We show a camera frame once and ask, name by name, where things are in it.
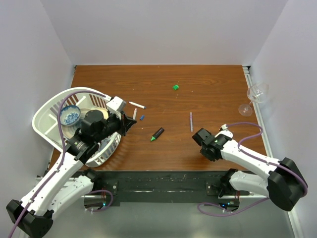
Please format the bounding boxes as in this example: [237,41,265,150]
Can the purple cable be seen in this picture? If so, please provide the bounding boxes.
[197,122,309,219]
[7,90,114,238]

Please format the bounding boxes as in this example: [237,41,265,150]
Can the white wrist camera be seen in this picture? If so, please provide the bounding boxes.
[220,124,228,130]
[106,96,126,115]

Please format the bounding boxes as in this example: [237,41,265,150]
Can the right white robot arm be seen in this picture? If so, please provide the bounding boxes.
[192,128,308,211]

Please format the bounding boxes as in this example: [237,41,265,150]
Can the white red-tipped marker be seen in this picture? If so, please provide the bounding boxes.
[133,108,137,120]

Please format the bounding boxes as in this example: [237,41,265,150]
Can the black green highlighter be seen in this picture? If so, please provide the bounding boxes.
[150,127,164,141]

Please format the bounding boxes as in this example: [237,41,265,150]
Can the stacked ceramic plates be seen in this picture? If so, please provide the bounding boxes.
[61,108,111,138]

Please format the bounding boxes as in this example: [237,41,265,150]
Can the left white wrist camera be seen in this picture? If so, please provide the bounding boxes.
[106,96,126,115]

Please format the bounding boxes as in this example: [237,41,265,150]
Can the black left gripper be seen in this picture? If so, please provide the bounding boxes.
[94,110,136,142]

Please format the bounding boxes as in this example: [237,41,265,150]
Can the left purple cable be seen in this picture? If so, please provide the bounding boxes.
[7,90,114,238]

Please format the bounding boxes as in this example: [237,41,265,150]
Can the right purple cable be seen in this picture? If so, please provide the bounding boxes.
[197,122,309,219]

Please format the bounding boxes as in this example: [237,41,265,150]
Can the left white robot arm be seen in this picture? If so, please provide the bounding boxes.
[6,110,136,238]

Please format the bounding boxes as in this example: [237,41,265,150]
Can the white blue-tipped marker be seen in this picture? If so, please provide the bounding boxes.
[128,101,146,109]

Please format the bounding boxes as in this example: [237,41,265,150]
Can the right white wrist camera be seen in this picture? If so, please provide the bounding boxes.
[220,124,228,130]

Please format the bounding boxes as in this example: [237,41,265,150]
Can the white plastic basket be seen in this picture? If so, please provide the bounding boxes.
[32,87,121,168]

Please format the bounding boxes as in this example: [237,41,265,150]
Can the purple marker pen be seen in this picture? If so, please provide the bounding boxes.
[189,112,193,132]

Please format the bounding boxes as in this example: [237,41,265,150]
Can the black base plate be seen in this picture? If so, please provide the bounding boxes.
[72,169,249,208]

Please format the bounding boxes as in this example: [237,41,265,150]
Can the blue white ceramic bowl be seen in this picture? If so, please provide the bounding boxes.
[60,105,81,126]

